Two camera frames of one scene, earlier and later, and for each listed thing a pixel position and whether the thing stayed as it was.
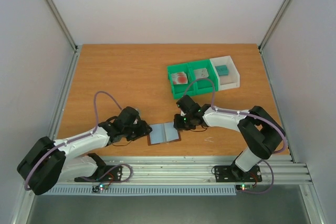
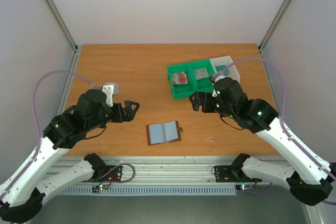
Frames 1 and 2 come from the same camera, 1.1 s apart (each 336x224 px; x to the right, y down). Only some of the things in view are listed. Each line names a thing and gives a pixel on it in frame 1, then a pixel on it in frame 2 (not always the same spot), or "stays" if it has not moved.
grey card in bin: [201, 73] stays
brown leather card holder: [163, 133] stays
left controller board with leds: [100, 188] stays
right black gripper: [178, 122] → [203, 102]
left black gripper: [143, 130] → [129, 115]
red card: [180, 76] stays
